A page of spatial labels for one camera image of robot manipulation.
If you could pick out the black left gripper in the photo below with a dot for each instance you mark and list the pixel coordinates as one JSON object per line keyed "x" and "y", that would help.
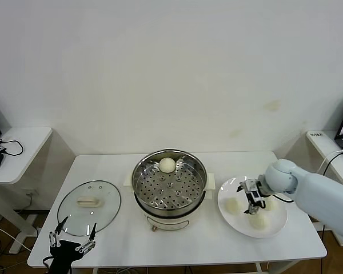
{"x": 64, "y": 251}

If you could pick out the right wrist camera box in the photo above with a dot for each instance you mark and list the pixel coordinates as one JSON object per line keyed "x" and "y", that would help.
{"x": 251, "y": 187}

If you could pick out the white steamed baozi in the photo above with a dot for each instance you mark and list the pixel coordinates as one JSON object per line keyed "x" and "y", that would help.
{"x": 167, "y": 165}
{"x": 258, "y": 222}
{"x": 232, "y": 205}
{"x": 271, "y": 205}

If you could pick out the white side table with label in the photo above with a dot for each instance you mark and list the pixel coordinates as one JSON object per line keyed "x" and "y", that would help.
{"x": 326, "y": 148}

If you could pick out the white label with black text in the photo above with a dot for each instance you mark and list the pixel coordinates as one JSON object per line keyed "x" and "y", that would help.
{"x": 316, "y": 134}

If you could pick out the white wall socket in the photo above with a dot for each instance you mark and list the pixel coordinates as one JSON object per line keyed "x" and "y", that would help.
{"x": 31, "y": 194}

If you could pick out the cream electric cooking pot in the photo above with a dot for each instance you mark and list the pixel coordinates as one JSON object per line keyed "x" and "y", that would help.
{"x": 165, "y": 221}

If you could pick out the white round plate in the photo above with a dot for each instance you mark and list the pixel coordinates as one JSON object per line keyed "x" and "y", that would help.
{"x": 234, "y": 225}

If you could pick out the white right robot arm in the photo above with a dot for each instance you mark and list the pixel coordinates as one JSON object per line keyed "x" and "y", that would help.
{"x": 317, "y": 194}

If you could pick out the white side table with mouse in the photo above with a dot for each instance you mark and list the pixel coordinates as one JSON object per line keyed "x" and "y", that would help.
{"x": 23, "y": 160}

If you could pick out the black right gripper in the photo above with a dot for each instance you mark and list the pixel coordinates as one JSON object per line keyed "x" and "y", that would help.
{"x": 254, "y": 201}

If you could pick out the stainless steel steamer basket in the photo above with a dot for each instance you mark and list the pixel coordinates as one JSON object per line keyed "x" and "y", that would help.
{"x": 151, "y": 182}

